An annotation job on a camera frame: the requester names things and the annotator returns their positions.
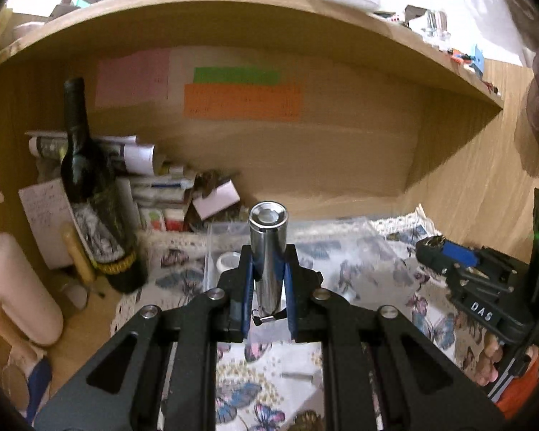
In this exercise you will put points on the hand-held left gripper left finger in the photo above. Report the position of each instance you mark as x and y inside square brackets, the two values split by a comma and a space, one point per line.
[247, 287]

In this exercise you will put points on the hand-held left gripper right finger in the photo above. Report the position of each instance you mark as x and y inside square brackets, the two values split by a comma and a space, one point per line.
[290, 292]

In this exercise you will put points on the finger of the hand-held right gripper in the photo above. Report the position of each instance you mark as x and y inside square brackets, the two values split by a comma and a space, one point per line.
[444, 251]

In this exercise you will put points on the silver metal cylinder flashlight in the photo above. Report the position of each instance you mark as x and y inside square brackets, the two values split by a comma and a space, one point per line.
[267, 260]

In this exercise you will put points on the person's right hand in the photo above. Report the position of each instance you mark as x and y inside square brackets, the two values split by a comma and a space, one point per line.
[489, 359]

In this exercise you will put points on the white tape roll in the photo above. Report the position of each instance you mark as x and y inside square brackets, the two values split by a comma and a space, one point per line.
[227, 262]

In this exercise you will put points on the clear plastic box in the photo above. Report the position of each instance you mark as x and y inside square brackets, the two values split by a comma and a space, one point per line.
[323, 247]

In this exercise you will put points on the butterfly print cloth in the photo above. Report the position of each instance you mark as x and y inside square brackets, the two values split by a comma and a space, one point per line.
[386, 287]

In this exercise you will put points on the small pink box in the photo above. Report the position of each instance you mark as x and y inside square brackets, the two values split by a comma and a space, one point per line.
[215, 200]

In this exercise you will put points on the stack of small packets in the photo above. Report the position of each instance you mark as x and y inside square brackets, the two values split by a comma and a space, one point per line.
[161, 197]

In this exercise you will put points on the wooden stick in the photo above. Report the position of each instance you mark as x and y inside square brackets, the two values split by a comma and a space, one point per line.
[78, 256]

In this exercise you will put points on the dark wine bottle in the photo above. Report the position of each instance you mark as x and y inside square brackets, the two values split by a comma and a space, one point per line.
[94, 206]

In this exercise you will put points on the rolled white papers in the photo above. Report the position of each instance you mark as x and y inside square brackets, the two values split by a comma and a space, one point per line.
[125, 148]

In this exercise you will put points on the orange paper sheet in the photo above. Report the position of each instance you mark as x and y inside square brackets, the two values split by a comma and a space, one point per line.
[242, 101]

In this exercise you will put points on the green paper strip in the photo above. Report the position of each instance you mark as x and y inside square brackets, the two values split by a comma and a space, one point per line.
[236, 75]

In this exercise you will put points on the white handwritten note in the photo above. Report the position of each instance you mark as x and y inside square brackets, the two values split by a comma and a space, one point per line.
[45, 220]

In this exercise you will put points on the clear glass bottle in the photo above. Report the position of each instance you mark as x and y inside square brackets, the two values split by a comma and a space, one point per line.
[435, 27]

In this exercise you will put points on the pink cylindrical candle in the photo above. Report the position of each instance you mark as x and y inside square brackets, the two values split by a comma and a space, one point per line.
[18, 287]

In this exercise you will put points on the pink paper sheet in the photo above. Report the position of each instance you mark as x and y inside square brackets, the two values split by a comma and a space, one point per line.
[132, 78]

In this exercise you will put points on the wooden shelf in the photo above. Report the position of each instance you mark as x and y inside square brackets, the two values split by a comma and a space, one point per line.
[251, 22]

